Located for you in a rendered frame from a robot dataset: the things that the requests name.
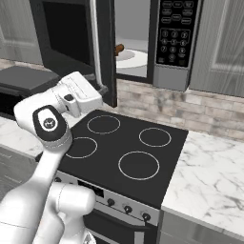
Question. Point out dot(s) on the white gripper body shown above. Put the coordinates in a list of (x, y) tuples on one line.
[(83, 92)]

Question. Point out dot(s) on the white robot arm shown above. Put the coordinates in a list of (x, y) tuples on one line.
[(22, 203)]

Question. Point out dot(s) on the brown chicken drumstick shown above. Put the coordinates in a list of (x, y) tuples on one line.
[(119, 49)]

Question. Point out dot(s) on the white microwave turntable plate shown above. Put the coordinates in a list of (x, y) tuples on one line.
[(133, 59)]

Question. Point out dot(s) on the black microwave door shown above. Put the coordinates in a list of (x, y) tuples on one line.
[(68, 35)]

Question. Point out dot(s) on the black and silver microwave oven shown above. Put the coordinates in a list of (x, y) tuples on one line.
[(176, 41)]

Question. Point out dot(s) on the dark grey boxy appliance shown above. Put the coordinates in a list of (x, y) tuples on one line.
[(22, 84)]

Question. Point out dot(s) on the black hob stove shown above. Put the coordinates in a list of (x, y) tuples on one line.
[(127, 149)]

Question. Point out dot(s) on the black stove knob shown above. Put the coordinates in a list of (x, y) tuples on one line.
[(146, 217), (57, 179), (128, 209), (111, 202)]

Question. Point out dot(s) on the grey drawer front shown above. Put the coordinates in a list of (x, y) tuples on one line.
[(14, 168)]

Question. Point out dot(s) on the black oven door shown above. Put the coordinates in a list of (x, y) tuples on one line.
[(111, 233)]

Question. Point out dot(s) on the grey base cupboard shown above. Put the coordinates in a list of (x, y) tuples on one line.
[(197, 233)]

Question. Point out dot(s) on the grey wall cupboard door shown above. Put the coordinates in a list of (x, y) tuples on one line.
[(17, 28), (219, 44)]

